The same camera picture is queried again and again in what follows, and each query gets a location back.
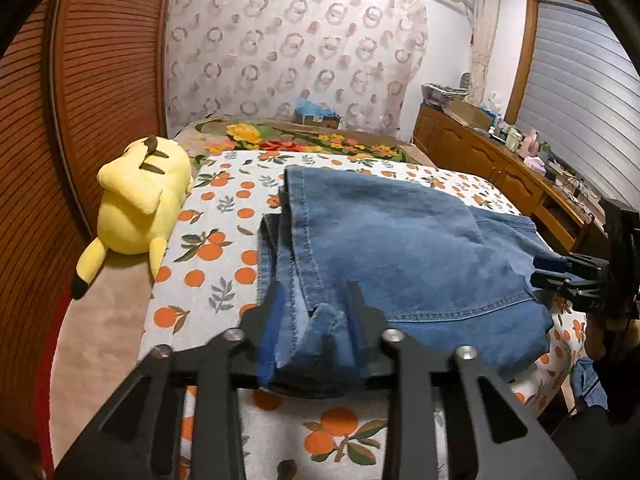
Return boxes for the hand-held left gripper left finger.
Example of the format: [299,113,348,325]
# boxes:
[52,280,283,480]

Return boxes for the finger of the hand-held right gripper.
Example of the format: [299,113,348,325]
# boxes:
[532,254,608,282]
[529,271,608,312]

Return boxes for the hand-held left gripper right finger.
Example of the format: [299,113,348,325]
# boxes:
[346,280,576,480]

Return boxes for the blue denim pants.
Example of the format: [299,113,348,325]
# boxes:
[256,166,553,398]

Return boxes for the person's right hand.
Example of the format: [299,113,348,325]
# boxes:
[584,316,609,361]

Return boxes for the blue denim cloth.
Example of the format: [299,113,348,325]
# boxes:
[570,357,608,411]

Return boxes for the brown wooden sideboard cabinet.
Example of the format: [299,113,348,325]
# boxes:
[412,102,608,256]

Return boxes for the white orange-print blanket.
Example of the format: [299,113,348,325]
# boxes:
[137,150,588,480]

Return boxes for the blue tissue box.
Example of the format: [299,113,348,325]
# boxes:
[481,91,505,123]

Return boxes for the open cardboard box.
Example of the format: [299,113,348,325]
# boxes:
[450,100,493,128]

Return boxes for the grey window blind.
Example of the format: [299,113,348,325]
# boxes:
[515,0,633,201]

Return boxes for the yellow plush toy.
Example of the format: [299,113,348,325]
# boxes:
[72,135,195,301]

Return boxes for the grey cluttered tray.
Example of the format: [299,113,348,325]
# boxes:
[421,82,469,107]

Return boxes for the low cardboard box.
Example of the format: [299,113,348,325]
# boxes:
[294,112,343,130]

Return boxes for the blue plastic bag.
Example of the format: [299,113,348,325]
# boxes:
[295,97,333,118]

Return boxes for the cream tied window curtain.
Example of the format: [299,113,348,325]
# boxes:
[470,0,501,103]

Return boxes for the sheer circle-patterned curtain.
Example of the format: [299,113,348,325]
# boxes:
[162,0,430,136]

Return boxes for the brown slatted wooden wardrobe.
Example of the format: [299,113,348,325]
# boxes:
[0,0,176,461]

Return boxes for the white cable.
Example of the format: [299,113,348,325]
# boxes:
[560,170,596,202]

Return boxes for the wooden window frame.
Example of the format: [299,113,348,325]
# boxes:
[505,0,546,126]

